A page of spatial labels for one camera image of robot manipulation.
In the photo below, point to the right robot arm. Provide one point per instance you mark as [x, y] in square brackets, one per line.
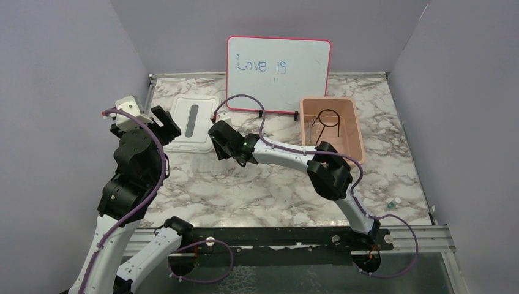
[328, 171]

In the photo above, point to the pink-framed whiteboard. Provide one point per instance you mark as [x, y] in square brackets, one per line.
[274, 73]

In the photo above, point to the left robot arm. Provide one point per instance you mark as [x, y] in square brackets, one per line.
[141, 171]

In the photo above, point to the pink plastic bin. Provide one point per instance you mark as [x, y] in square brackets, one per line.
[350, 141]

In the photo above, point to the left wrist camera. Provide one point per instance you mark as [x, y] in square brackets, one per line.
[130, 105]

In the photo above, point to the white plastic bin lid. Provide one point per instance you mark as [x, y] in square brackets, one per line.
[192, 114]

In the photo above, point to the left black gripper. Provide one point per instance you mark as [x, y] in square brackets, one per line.
[171, 130]

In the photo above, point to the black wire ring stand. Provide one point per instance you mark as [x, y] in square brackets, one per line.
[326, 125]

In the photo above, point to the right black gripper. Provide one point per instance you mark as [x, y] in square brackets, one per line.
[221, 155]

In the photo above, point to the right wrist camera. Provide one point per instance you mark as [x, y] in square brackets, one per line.
[225, 117]

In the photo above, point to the small green-capped vial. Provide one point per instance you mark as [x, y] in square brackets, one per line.
[393, 203]

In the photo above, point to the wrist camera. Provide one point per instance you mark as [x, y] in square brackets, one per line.
[130, 105]
[225, 117]

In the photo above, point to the glass pipette bundle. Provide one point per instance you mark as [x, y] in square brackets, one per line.
[308, 129]

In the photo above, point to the black base frame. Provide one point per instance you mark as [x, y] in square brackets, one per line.
[276, 246]

